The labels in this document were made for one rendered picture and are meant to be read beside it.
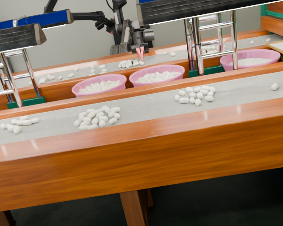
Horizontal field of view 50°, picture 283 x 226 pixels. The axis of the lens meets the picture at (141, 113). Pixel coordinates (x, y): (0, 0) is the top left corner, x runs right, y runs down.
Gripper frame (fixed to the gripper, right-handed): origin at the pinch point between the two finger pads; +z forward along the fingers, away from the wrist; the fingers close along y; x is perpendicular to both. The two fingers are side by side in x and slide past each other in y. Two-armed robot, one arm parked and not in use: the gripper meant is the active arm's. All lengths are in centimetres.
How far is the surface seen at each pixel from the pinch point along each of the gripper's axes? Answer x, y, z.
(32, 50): 139, -134, -153
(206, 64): -10.6, 32.6, 19.3
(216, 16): -30.1, 39.2, 6.7
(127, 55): 10.3, -8.6, -13.5
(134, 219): -36, -12, 92
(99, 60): 10.1, -27.0, -14.1
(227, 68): -23, 38, 32
